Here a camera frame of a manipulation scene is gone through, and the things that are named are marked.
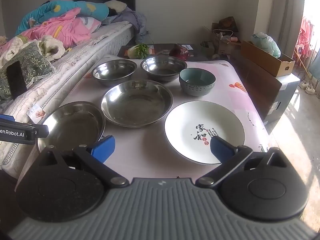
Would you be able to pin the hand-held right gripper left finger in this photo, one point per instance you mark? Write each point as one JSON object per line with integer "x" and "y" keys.
{"x": 103, "y": 148}

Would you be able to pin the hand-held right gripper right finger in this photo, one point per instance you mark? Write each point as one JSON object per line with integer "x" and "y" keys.
{"x": 221, "y": 150}

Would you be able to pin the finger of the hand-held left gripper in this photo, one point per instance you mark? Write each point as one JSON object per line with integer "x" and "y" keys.
{"x": 30, "y": 133}

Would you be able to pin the white ceramic plate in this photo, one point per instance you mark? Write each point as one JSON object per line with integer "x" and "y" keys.
{"x": 190, "y": 120}

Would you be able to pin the large shallow steel bowl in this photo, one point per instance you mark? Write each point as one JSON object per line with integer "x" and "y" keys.
{"x": 136, "y": 102}

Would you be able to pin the teal ceramic bowl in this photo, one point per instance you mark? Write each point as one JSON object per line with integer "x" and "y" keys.
{"x": 197, "y": 86}

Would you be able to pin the stainless steel bowl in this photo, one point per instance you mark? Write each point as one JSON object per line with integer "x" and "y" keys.
{"x": 113, "y": 73}

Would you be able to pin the bowls with teal bowl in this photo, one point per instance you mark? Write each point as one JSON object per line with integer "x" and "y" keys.
{"x": 162, "y": 67}

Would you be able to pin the paper mattress tag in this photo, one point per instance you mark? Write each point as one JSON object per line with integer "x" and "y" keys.
{"x": 37, "y": 113}

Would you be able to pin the black phone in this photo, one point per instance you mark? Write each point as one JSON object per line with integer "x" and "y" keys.
{"x": 16, "y": 80}

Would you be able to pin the green floral pillow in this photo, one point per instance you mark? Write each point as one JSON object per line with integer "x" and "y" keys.
{"x": 32, "y": 62}

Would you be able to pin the brown wooden panel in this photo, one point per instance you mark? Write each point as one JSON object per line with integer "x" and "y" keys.
{"x": 257, "y": 85}

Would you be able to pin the grey box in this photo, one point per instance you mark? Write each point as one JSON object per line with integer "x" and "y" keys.
{"x": 287, "y": 90}

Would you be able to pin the white fleece blanket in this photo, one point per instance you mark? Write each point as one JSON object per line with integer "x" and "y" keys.
{"x": 53, "y": 46}

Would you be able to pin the long cardboard box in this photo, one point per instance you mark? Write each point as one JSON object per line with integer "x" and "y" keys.
{"x": 272, "y": 61}

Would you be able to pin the green leafy cabbage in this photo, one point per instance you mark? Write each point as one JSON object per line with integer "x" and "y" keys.
{"x": 138, "y": 50}

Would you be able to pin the red cabbage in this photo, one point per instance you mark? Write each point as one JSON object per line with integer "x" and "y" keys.
{"x": 179, "y": 52}

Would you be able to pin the white shoes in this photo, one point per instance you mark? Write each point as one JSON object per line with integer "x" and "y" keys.
{"x": 308, "y": 87}

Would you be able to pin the pink quilt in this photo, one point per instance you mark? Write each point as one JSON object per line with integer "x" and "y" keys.
{"x": 62, "y": 28}

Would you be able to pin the cardboard box with bags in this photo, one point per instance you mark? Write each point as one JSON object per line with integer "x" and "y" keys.
{"x": 222, "y": 40}

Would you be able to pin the dark flat carton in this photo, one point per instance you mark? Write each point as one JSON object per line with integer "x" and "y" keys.
{"x": 162, "y": 48}

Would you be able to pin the green white plastic bag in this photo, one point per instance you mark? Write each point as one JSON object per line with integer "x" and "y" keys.
{"x": 266, "y": 42}

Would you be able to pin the grey clothes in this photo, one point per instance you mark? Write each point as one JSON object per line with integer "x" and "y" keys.
{"x": 132, "y": 17}

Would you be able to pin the pink hanging clothes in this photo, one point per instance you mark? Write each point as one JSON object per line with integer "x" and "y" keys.
{"x": 305, "y": 40}

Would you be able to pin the cream fleece pillow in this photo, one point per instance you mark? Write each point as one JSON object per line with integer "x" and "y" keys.
{"x": 116, "y": 5}

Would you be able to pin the beige curtain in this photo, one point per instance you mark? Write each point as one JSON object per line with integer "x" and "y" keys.
{"x": 285, "y": 7}

